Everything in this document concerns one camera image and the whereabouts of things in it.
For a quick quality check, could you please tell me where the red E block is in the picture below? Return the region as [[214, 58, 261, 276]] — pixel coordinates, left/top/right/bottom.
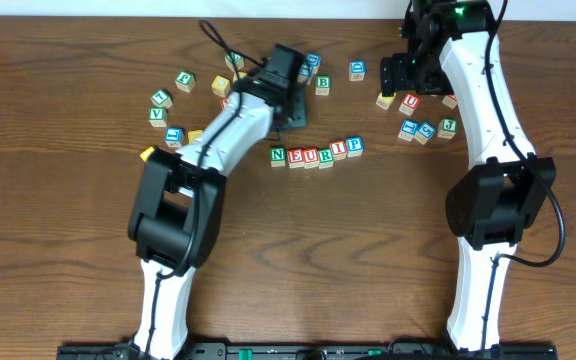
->
[[287, 148, 305, 169]]

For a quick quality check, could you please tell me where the green N block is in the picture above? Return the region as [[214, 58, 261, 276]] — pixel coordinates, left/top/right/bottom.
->
[[270, 147, 286, 167]]

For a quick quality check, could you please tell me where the red u block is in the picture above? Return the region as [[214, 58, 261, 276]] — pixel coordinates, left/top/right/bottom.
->
[[399, 93, 420, 116], [303, 148, 319, 169]]

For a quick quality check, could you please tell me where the green R block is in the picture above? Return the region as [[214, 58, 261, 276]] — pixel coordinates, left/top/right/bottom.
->
[[318, 148, 334, 169]]

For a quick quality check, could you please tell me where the red I block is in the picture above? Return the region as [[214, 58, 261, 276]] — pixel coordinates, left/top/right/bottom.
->
[[329, 140, 348, 161]]

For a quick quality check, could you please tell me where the blue P block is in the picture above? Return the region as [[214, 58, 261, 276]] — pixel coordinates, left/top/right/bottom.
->
[[346, 136, 364, 157]]

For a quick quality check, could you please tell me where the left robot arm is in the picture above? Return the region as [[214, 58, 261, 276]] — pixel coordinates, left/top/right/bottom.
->
[[128, 44, 307, 359]]

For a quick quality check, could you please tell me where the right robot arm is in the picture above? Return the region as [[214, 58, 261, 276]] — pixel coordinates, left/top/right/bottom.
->
[[380, 1, 565, 359]]

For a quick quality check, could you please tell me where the plain yellow block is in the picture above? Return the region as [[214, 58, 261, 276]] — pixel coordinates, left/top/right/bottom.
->
[[376, 93, 396, 110]]

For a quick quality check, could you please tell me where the green B block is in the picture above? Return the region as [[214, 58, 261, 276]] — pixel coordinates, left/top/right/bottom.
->
[[315, 75, 331, 96]]

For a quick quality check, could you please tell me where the blue D block right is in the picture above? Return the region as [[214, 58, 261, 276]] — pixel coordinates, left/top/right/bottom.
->
[[349, 60, 366, 82]]

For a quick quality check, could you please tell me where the blue d block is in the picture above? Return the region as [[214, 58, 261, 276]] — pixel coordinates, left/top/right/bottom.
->
[[306, 53, 322, 74], [349, 60, 366, 82]]

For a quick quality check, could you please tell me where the blue L block upper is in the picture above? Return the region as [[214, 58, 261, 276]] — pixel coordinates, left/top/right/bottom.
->
[[297, 63, 312, 84]]

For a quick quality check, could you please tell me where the red M block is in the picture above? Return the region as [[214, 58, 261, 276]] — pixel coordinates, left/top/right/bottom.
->
[[442, 95, 458, 109]]

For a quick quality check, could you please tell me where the blue D block upper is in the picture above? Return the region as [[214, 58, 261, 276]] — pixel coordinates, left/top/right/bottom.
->
[[306, 53, 322, 74]]

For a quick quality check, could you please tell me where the blue S block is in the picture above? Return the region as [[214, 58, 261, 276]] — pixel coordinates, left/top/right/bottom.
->
[[414, 121, 437, 145]]

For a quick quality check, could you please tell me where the yellow S block upper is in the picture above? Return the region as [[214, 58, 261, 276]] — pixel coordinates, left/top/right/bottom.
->
[[233, 72, 247, 82]]

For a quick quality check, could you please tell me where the green j block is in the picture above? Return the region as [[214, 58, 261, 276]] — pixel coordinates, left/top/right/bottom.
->
[[175, 71, 196, 93], [437, 118, 458, 139]]

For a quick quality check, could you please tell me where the green Z block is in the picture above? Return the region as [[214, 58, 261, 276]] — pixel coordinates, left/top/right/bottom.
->
[[225, 52, 245, 72]]

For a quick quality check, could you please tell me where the yellow C block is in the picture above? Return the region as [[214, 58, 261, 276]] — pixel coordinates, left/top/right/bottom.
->
[[211, 76, 230, 98]]

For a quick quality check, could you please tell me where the yellow K block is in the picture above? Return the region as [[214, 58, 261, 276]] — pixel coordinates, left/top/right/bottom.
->
[[187, 129, 203, 143]]

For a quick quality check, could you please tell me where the green J block left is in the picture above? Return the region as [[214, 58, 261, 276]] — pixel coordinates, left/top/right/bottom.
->
[[175, 71, 196, 93]]

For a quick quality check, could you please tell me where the green 7 block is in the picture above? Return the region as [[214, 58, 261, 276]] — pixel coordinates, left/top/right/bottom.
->
[[150, 88, 173, 109]]

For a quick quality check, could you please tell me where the green V block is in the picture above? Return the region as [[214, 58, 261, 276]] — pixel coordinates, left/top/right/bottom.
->
[[148, 107, 168, 128]]

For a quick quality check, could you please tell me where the yellow G block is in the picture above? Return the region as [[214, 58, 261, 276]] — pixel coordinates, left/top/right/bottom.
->
[[140, 146, 157, 162]]

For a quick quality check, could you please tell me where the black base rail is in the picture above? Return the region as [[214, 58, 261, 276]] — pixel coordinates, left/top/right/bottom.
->
[[57, 341, 559, 360]]

